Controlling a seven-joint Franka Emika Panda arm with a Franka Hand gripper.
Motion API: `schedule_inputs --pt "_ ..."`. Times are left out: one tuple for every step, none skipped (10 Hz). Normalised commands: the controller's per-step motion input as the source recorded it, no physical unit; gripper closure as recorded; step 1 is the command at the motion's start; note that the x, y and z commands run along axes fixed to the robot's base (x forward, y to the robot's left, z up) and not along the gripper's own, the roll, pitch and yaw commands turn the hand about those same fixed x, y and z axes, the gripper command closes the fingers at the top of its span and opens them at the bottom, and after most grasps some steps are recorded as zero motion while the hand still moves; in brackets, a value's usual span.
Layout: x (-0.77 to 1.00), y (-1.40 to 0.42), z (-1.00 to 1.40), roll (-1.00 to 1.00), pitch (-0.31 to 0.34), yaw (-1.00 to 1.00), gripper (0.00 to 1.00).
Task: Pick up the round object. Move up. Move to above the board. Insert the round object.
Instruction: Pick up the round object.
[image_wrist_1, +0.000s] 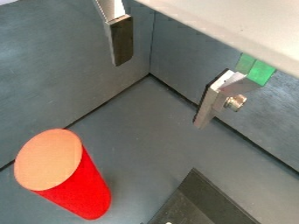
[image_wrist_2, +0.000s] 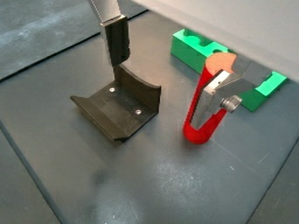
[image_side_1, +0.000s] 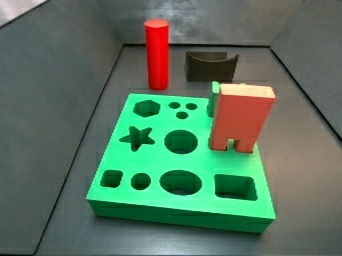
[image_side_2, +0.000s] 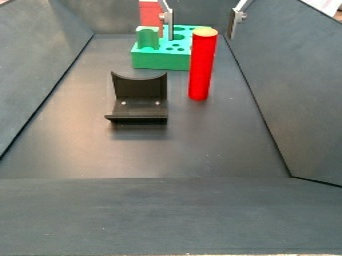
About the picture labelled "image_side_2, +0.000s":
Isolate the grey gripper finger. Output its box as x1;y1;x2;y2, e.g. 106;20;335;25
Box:
228;0;252;40
158;0;174;41

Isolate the red cylinder peg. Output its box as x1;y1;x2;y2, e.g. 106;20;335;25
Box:
189;27;218;101

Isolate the green shape sorting board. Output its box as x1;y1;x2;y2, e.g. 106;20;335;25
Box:
131;24;206;71

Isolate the red rectangular block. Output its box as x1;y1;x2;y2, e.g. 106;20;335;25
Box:
140;0;164;36

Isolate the green arch block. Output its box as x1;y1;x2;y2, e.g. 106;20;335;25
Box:
137;26;160;50

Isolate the black curved holder bracket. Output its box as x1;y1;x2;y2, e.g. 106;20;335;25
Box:
105;73;169;122

